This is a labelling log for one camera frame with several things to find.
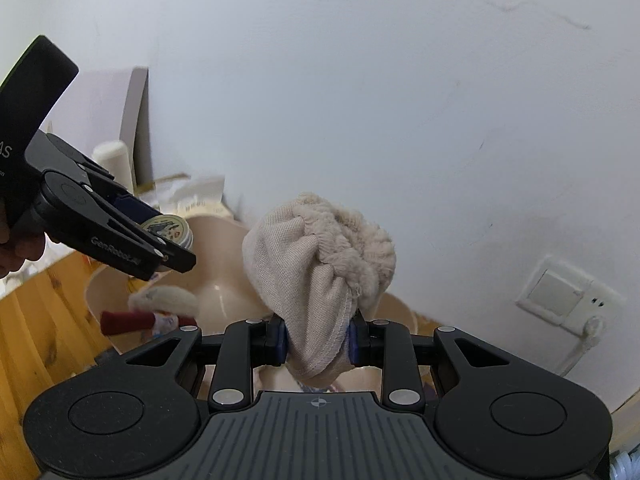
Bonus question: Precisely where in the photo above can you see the white plug and cable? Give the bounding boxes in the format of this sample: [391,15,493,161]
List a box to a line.
[559,314,607,379]

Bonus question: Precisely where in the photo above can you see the person's left hand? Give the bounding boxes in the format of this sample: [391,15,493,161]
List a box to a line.
[0,195,48,279]

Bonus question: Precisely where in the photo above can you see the white thermos bottle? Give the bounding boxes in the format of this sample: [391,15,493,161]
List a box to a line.
[92,141,132,197]

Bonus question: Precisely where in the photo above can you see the beige plastic storage basin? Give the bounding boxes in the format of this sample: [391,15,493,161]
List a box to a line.
[84,215,420,391]

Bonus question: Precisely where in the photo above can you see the beige plush cloth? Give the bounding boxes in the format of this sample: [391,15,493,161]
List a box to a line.
[242,191,398,390]

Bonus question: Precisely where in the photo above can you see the round printed tin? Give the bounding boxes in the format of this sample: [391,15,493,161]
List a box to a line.
[141,213,194,249]

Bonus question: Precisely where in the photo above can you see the white wall socket plate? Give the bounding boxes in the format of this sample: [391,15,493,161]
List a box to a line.
[515,255,627,337]

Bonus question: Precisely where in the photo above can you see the white cat plush doll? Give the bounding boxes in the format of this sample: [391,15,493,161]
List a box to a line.
[100,310,199,337]

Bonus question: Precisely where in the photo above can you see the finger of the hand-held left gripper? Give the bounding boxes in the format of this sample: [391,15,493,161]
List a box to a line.
[27,129,155,225]
[55,185,197,282]

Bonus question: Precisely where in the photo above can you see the pale purple headboard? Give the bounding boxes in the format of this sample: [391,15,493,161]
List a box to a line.
[42,66,151,187]

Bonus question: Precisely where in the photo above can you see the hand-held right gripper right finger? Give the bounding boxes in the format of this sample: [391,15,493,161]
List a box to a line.
[348,310,523,407]

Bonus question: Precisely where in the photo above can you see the white grey plush toy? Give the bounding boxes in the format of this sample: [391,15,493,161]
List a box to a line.
[128,286,200,319]

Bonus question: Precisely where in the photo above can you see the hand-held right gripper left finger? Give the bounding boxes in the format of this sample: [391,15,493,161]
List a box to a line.
[120,316,289,407]

